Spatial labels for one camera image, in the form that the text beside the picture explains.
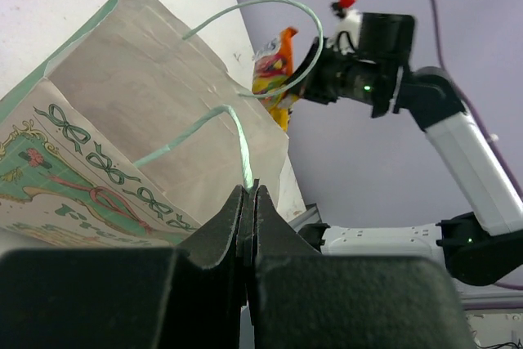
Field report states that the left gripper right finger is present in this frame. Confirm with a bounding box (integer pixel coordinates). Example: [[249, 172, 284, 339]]
[[251, 186, 475, 348]]

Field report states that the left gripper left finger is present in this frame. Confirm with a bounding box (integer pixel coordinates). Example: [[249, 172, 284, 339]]
[[1, 186, 245, 348]]

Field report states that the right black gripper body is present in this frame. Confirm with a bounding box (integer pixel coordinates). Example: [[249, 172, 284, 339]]
[[292, 38, 368, 105]]

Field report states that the orange fruit candy bag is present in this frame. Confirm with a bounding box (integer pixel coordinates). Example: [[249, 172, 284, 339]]
[[252, 27, 298, 132]]

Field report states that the green paper gift bag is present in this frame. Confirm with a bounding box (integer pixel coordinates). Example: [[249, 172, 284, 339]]
[[1, 0, 306, 247]]

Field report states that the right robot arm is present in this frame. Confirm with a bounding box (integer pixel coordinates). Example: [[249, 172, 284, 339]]
[[299, 11, 522, 286]]

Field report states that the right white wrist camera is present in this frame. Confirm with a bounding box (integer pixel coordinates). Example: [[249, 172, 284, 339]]
[[327, 2, 363, 54]]

